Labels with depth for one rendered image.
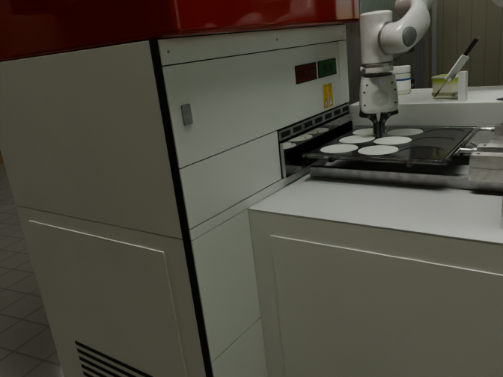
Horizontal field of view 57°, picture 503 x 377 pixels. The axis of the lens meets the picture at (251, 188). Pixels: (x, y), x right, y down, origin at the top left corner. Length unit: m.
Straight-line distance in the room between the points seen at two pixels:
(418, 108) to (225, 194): 0.72
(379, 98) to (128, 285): 0.82
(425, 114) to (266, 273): 0.70
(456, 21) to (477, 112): 6.74
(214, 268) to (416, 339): 0.45
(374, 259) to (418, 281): 0.09
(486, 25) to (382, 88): 6.88
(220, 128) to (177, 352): 0.54
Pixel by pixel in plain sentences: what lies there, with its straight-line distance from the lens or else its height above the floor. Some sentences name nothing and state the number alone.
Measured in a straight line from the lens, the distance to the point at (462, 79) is 1.49.
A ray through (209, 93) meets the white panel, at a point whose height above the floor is 1.10.
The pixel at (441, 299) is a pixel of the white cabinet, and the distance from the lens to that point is 0.98.
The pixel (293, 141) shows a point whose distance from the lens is 1.24.
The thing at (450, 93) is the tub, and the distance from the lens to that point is 1.57.
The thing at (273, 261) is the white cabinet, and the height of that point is 0.69.
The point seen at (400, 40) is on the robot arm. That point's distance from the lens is 1.25.
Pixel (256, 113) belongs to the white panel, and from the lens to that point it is 1.11.
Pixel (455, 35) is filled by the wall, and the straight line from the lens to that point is 8.19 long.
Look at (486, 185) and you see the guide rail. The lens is 1.16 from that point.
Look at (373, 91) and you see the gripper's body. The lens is 1.32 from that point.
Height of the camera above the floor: 1.19
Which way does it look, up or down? 17 degrees down
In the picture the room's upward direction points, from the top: 7 degrees counter-clockwise
